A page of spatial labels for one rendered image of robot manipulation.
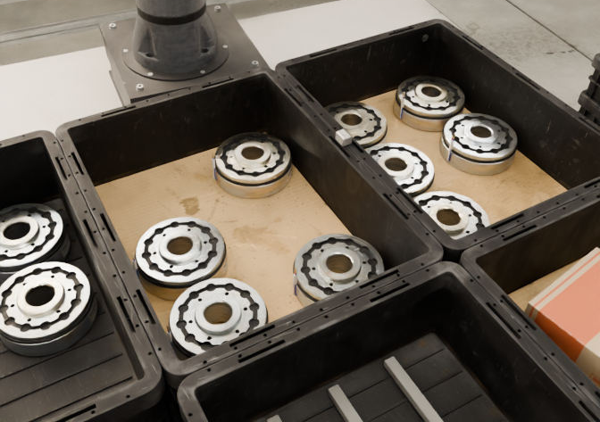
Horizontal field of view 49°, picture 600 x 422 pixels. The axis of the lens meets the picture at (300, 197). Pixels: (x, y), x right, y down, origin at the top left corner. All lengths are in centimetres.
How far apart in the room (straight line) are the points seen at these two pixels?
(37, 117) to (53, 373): 66
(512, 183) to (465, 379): 32
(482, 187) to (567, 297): 25
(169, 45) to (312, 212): 44
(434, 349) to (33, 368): 42
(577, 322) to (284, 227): 35
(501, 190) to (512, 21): 229
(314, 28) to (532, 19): 187
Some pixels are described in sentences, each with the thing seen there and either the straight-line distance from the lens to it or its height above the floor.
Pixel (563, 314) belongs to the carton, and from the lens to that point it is 69.
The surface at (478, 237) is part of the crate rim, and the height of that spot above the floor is 93.
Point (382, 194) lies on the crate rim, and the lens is 72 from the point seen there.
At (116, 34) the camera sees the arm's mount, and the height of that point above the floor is 81.
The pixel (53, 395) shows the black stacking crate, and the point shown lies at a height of 83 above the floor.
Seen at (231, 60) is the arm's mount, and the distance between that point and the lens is 118.
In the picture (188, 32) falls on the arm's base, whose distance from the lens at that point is 113.
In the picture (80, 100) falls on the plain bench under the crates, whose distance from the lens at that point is 131.
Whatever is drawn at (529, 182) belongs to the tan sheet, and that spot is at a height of 83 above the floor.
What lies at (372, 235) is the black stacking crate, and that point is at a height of 86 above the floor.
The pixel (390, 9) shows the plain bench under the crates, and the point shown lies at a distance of 159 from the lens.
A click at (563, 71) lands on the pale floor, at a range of 287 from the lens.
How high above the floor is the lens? 142
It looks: 43 degrees down
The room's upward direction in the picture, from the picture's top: 1 degrees clockwise
